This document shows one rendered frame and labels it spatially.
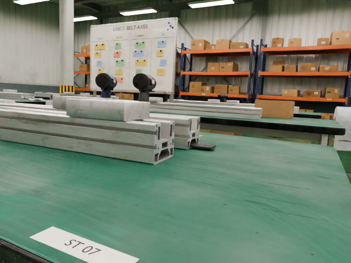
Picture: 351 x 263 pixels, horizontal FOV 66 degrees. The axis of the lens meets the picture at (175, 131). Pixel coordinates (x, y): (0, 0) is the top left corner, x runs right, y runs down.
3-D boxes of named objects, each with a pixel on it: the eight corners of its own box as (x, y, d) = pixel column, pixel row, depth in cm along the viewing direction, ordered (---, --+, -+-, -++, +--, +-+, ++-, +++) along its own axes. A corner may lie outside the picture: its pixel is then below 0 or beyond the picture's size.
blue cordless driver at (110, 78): (91, 129, 107) (92, 72, 104) (104, 123, 126) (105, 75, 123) (111, 129, 107) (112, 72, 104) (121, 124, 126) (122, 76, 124)
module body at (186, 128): (-9, 124, 104) (-10, 102, 103) (15, 122, 113) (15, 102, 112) (186, 150, 73) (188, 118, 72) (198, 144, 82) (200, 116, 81)
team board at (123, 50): (80, 151, 428) (80, 22, 404) (102, 146, 473) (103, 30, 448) (162, 166, 361) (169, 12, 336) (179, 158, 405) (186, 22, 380)
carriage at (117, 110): (66, 127, 63) (66, 98, 63) (97, 123, 73) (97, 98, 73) (124, 134, 57) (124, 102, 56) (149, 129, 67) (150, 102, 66)
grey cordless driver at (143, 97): (128, 133, 100) (129, 72, 97) (143, 127, 119) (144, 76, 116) (148, 134, 98) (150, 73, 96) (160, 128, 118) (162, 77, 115)
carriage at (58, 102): (52, 116, 90) (52, 95, 90) (76, 114, 101) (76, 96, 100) (90, 119, 84) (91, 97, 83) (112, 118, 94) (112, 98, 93)
